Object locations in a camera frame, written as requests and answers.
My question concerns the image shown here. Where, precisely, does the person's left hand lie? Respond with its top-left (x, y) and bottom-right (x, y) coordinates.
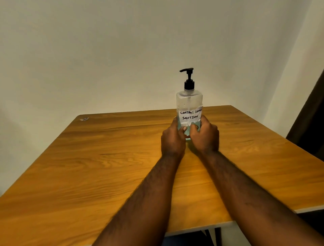
top-left (161, 117), bottom-right (188, 158)

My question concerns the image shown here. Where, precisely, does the person's right hand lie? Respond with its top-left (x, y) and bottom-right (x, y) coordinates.
top-left (190, 115), bottom-right (220, 154)

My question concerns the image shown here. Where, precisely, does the clear pump bottle white label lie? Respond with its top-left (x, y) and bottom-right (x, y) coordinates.
top-left (176, 68), bottom-right (203, 140)

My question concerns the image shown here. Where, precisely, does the person's right forearm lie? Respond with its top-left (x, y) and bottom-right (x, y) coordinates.
top-left (198, 150), bottom-right (324, 246)

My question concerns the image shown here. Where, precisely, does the person's left forearm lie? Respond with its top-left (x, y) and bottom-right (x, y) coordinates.
top-left (92, 151), bottom-right (184, 246)

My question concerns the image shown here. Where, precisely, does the dark table leg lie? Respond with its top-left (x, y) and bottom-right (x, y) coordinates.
top-left (201, 227), bottom-right (222, 246)

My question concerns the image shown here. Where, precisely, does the dark curtain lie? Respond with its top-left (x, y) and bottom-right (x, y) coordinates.
top-left (286, 69), bottom-right (324, 163)

